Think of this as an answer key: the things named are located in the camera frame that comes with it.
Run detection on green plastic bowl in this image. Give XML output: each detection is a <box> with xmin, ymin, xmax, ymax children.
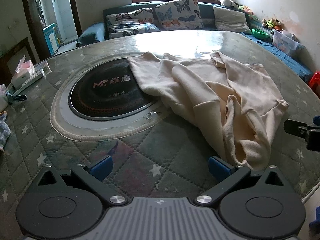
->
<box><xmin>251</xmin><ymin>28</ymin><xmax>268</xmax><ymax>40</ymax></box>

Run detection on butterfly pillow lying flat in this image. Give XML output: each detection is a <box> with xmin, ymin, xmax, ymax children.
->
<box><xmin>105</xmin><ymin>8</ymin><xmax>160</xmax><ymax>39</ymax></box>

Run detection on white tissue box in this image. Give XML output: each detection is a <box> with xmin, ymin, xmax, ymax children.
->
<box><xmin>11</xmin><ymin>55</ymin><xmax>35</xmax><ymax>89</ymax></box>

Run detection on white plastic bag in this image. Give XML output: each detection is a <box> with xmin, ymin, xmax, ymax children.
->
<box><xmin>0</xmin><ymin>85</ymin><xmax>8</xmax><ymax>112</ymax></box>

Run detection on long flat white box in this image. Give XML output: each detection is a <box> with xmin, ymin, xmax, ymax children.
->
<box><xmin>13</xmin><ymin>69</ymin><xmax>46</xmax><ymax>96</ymax></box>

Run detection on dark wooden door frame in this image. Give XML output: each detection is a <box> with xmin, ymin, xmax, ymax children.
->
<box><xmin>22</xmin><ymin>0</ymin><xmax>82</xmax><ymax>61</ymax></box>

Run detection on red plastic stool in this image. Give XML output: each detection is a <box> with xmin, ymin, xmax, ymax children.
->
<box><xmin>308</xmin><ymin>71</ymin><xmax>320</xmax><ymax>90</ymax></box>

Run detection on clear plastic storage box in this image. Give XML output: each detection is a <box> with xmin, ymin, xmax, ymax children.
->
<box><xmin>272</xmin><ymin>30</ymin><xmax>303</xmax><ymax>58</ymax></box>

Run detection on blue grey knitted cloth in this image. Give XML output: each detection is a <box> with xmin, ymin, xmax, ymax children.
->
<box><xmin>0</xmin><ymin>111</ymin><xmax>11</xmax><ymax>154</ymax></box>

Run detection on blue white small cabinet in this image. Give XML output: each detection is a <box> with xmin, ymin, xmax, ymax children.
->
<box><xmin>42</xmin><ymin>23</ymin><xmax>59</xmax><ymax>55</ymax></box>

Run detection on grey plain cushion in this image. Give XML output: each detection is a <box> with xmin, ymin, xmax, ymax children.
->
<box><xmin>213</xmin><ymin>7</ymin><xmax>251</xmax><ymax>34</ymax></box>

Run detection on colourful plush toys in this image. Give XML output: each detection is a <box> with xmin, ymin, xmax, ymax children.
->
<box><xmin>262</xmin><ymin>18</ymin><xmax>282</xmax><ymax>31</ymax></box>

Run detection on cream sweatshirt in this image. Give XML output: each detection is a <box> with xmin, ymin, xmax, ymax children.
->
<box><xmin>127</xmin><ymin>51</ymin><xmax>289</xmax><ymax>170</ymax></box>

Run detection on panda plush toy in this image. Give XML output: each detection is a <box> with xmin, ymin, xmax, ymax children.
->
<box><xmin>220</xmin><ymin>0</ymin><xmax>239</xmax><ymax>9</ymax></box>

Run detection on black round induction cooktop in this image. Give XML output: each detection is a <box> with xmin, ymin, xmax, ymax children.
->
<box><xmin>68</xmin><ymin>58</ymin><xmax>157</xmax><ymax>121</ymax></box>

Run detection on butterfly pillow upright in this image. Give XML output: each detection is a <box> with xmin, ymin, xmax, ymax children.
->
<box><xmin>154</xmin><ymin>0</ymin><xmax>204</xmax><ymax>30</ymax></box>

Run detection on blue sectional sofa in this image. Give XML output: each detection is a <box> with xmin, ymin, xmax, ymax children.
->
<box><xmin>76</xmin><ymin>0</ymin><xmax>313</xmax><ymax>82</ymax></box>

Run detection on black wrist strap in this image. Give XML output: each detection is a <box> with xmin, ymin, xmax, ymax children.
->
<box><xmin>5</xmin><ymin>90</ymin><xmax>28</xmax><ymax>104</ymax></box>

